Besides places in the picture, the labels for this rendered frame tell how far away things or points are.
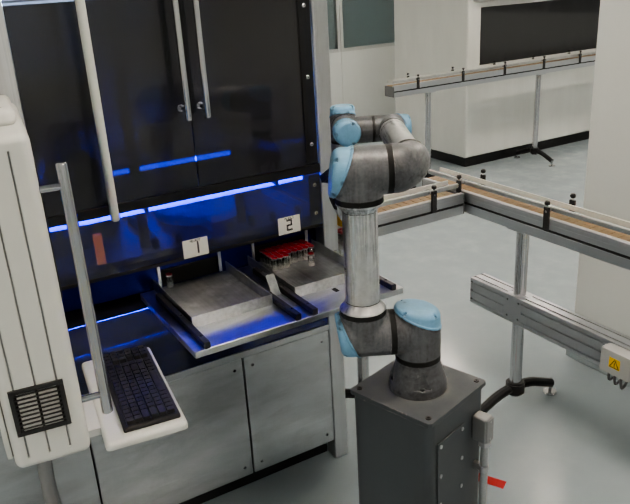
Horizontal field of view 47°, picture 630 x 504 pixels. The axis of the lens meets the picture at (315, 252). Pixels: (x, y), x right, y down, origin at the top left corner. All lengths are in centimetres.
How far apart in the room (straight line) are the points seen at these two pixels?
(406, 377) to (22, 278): 94
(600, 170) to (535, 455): 124
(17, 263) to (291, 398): 140
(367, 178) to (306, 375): 123
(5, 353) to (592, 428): 236
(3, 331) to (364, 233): 82
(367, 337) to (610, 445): 161
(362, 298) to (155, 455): 111
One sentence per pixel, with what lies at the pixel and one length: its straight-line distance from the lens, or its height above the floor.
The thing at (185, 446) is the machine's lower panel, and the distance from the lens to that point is 261.
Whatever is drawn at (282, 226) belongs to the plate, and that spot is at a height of 102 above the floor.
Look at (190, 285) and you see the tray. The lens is 239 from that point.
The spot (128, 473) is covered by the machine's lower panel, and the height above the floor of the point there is 29.
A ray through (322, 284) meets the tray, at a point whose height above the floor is 90.
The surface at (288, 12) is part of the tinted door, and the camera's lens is 235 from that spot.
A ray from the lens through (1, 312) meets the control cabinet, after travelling 164.
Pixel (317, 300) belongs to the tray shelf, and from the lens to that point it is 220.
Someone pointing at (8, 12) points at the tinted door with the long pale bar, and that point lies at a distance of 209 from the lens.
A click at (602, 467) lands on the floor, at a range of 306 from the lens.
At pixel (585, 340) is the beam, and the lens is 283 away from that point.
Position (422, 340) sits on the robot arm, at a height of 95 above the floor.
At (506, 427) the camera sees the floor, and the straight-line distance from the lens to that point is 319.
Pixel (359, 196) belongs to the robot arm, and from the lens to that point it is 164.
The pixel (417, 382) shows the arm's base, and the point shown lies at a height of 84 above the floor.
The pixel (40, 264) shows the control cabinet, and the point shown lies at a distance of 160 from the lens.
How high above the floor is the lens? 181
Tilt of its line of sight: 21 degrees down
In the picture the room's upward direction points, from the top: 3 degrees counter-clockwise
